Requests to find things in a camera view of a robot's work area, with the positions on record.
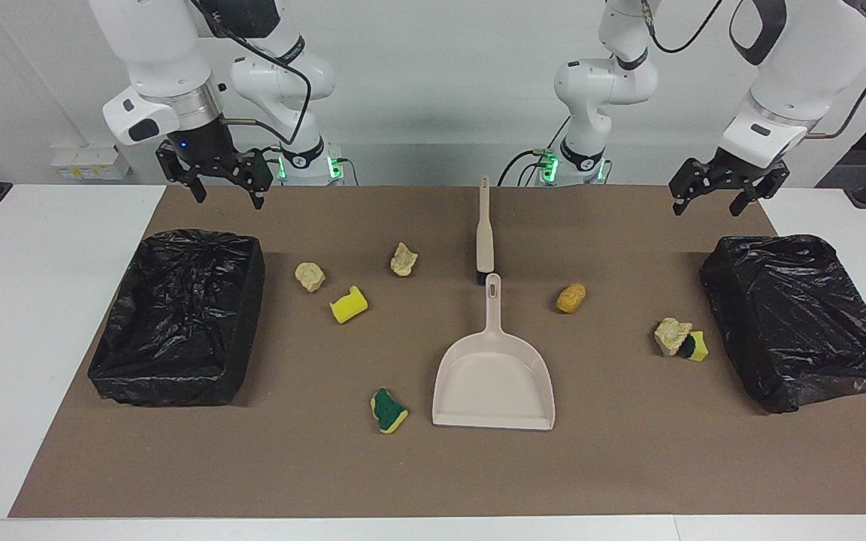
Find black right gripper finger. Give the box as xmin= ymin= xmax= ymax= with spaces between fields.
xmin=234 ymin=148 xmax=275 ymax=210
xmin=156 ymin=143 xmax=207 ymax=203

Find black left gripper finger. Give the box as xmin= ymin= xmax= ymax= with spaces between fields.
xmin=669 ymin=158 xmax=716 ymax=217
xmin=731 ymin=164 xmax=791 ymax=218

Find beige sponge chunk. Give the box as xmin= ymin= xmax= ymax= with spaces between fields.
xmin=295 ymin=261 xmax=327 ymax=294
xmin=654 ymin=317 xmax=693 ymax=357
xmin=390 ymin=242 xmax=419 ymax=277

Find orange brown sponge lump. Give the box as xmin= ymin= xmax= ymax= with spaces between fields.
xmin=556 ymin=282 xmax=587 ymax=314

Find small green yellow sponge piece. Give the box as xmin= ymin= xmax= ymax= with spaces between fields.
xmin=677 ymin=331 xmax=710 ymax=363

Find beige hand brush black bristles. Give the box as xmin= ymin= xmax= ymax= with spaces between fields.
xmin=474 ymin=175 xmax=497 ymax=286

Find beige plastic dustpan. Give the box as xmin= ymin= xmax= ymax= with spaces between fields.
xmin=431 ymin=273 xmax=556 ymax=432

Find large green yellow sponge piece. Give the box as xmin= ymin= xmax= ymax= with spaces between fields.
xmin=370 ymin=388 xmax=409 ymax=435

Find black bag lined bin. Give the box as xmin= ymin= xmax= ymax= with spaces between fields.
xmin=699 ymin=234 xmax=866 ymax=414
xmin=87 ymin=229 xmax=266 ymax=407

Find brown table mat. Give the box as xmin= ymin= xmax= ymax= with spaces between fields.
xmin=8 ymin=185 xmax=866 ymax=519

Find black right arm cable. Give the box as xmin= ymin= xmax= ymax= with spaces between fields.
xmin=191 ymin=0 xmax=312 ymax=146

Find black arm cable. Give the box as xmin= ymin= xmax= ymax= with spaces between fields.
xmin=642 ymin=0 xmax=866 ymax=140
xmin=191 ymin=0 xmax=312 ymax=146

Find white wall socket box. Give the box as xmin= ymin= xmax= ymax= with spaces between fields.
xmin=51 ymin=145 xmax=133 ymax=181

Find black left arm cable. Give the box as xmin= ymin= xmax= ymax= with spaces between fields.
xmin=642 ymin=0 xmax=866 ymax=140

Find black base cable bundle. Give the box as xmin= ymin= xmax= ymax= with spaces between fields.
xmin=497 ymin=149 xmax=554 ymax=186

